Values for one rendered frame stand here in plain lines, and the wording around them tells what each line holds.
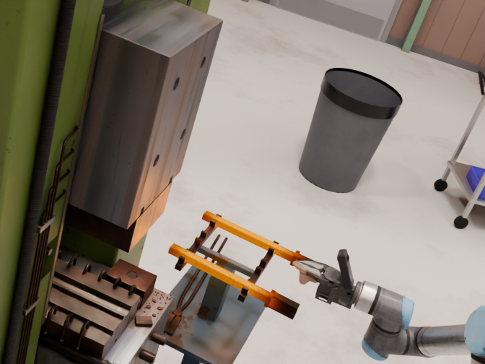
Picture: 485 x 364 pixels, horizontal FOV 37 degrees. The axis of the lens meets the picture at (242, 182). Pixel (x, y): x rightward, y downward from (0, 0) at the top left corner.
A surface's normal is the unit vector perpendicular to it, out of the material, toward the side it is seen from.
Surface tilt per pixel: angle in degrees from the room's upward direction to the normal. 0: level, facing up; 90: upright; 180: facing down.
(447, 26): 90
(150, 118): 90
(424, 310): 0
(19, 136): 90
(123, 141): 90
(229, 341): 0
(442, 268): 0
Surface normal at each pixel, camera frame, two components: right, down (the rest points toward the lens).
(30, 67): 0.91, 0.39
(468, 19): -0.13, 0.48
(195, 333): 0.28, -0.82
